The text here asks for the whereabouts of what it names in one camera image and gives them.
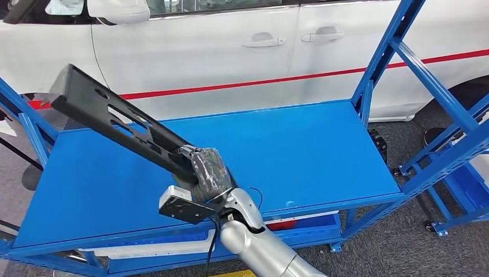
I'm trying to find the red item in bin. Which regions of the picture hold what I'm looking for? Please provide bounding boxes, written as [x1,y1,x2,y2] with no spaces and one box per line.
[266,219,297,232]

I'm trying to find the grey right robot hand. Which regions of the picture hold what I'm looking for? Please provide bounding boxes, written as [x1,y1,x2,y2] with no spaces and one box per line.
[177,145,236,203]

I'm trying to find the black round stanchion base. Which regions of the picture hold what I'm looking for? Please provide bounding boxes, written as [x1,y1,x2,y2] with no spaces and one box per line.
[423,128,459,149]

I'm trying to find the thin black wire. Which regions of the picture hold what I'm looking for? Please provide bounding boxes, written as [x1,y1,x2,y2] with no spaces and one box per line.
[248,186,264,211]

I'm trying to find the black stanchion pole with base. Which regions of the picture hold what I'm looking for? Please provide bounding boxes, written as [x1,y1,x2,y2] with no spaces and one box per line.
[0,137,43,192]

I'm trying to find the black ribbed part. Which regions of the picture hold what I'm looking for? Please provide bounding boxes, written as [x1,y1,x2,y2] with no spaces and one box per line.
[367,128,389,166]

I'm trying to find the white car with red stripe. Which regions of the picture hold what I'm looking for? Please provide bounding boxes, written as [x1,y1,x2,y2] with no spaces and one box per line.
[0,0,489,123]

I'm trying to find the blue steel shelf rack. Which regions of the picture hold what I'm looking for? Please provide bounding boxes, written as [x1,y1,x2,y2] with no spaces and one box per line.
[0,0,489,277]
[399,100,489,238]

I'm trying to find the blue plastic bin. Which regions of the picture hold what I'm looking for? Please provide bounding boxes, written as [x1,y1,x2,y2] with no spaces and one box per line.
[267,214,342,245]
[145,231,210,248]

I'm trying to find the black plastic panel part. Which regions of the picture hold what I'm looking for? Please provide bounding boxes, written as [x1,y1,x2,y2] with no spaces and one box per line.
[48,63,200,185]

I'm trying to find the black camera cable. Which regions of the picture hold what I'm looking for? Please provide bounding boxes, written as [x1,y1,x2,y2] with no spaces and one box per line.
[205,216,221,277]

